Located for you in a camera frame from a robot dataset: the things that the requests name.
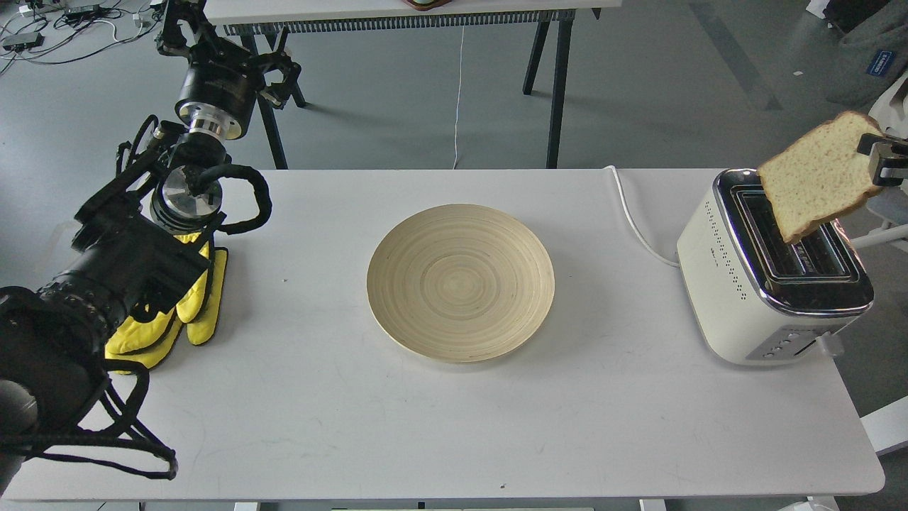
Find thin white hanging cable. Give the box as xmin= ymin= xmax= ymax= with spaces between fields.
xmin=453 ymin=26 xmax=467 ymax=170

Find round bamboo plate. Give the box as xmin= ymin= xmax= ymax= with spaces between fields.
xmin=366 ymin=204 xmax=555 ymax=363

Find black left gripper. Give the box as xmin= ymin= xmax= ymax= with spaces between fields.
xmin=155 ymin=1 xmax=301 ymax=138

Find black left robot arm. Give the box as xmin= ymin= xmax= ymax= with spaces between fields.
xmin=2 ymin=1 xmax=301 ymax=488

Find blue label tag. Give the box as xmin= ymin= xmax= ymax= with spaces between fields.
xmin=865 ymin=50 xmax=895 ymax=77

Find background trestle table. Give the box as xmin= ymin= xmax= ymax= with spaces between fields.
xmin=204 ymin=1 xmax=622 ymax=169

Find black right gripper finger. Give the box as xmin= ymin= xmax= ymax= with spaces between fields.
xmin=870 ymin=145 xmax=907 ymax=187
xmin=857 ymin=133 xmax=907 ymax=158

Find brown object on background table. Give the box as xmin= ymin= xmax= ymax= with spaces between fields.
xmin=404 ymin=0 xmax=450 ymax=11

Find cables and adapters on floor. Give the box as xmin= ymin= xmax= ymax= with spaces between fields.
xmin=0 ymin=0 xmax=165 ymax=75

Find cream two-slot toaster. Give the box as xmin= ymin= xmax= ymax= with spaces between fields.
xmin=677 ymin=169 xmax=875 ymax=366

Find white toaster power cable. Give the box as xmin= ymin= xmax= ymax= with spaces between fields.
xmin=604 ymin=165 xmax=682 ymax=269

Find slice of white bread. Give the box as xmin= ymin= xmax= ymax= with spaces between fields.
xmin=758 ymin=111 xmax=882 ymax=245

